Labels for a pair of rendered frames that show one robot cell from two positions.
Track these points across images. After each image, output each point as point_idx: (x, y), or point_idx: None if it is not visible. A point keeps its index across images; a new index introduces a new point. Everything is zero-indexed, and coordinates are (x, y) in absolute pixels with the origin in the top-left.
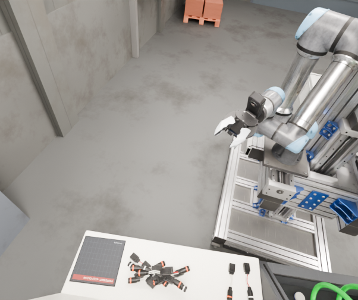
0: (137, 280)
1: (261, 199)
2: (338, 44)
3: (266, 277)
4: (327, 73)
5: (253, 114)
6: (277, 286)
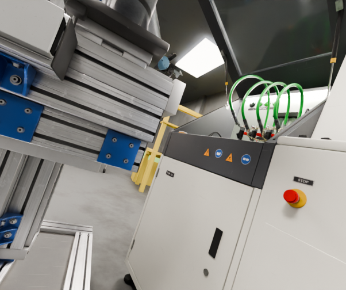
0: None
1: (137, 153)
2: None
3: (290, 132)
4: None
5: None
6: (292, 124)
